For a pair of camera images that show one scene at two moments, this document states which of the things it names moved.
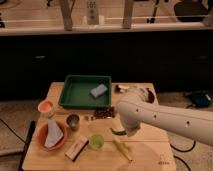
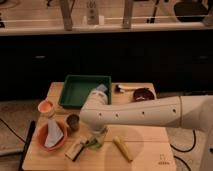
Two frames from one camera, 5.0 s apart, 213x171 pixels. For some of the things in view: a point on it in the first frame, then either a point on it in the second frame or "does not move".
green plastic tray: x=86 y=92 does not move
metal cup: x=73 y=120 does not move
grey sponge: x=98 y=91 does not move
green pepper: x=119 y=133 → x=93 y=144
